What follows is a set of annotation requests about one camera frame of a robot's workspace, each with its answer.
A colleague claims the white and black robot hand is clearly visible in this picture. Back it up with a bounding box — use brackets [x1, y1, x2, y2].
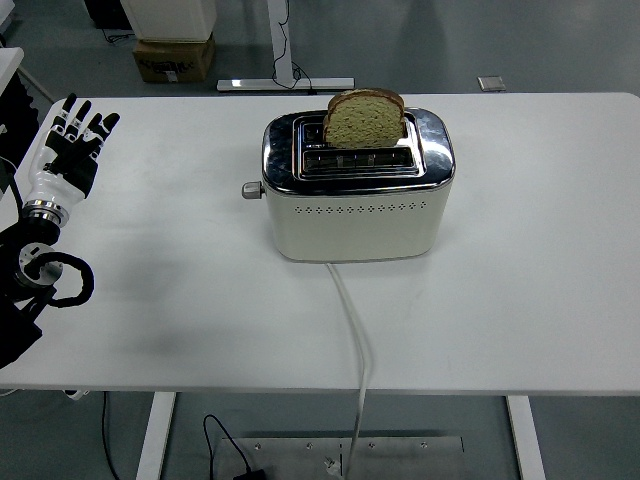
[24, 93, 122, 206]

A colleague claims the white toaster with chrome lid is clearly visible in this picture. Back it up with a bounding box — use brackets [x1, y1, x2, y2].
[260, 107, 457, 264]

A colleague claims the black ridged foam panel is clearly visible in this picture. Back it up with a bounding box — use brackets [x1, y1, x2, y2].
[0, 74, 42, 171]

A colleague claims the white side table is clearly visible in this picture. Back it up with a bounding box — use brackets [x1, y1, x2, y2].
[0, 47, 55, 105]

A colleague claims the brown cardboard box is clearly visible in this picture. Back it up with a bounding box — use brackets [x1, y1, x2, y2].
[132, 33, 217, 84]

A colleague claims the black box on floor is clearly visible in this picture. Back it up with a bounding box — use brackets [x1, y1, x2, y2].
[83, 0, 134, 30]

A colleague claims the large white box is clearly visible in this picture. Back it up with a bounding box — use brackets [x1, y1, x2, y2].
[119, 0, 219, 43]

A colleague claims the white T-shaped stand leg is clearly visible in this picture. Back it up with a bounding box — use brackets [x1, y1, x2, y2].
[216, 0, 356, 94]

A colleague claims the white table leg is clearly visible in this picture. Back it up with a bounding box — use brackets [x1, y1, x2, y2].
[134, 391, 177, 480]
[504, 395, 547, 480]

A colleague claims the brown bread slice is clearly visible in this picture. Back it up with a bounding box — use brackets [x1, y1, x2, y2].
[322, 88, 406, 150]

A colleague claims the grey metal plate with screws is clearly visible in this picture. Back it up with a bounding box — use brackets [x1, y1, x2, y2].
[219, 435, 465, 480]

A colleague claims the short black floor cable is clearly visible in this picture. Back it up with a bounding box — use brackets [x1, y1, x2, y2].
[101, 28, 136, 46]

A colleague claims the thin black hanging cable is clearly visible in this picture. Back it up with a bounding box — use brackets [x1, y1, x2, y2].
[101, 391, 124, 480]

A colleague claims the black cable on stand leg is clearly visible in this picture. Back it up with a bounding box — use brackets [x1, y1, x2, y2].
[271, 0, 319, 95]

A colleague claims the white toaster power cable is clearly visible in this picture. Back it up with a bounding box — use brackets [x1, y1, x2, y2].
[322, 262, 375, 476]

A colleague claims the black cable with power adapter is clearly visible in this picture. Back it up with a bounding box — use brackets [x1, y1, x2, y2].
[202, 413, 269, 480]

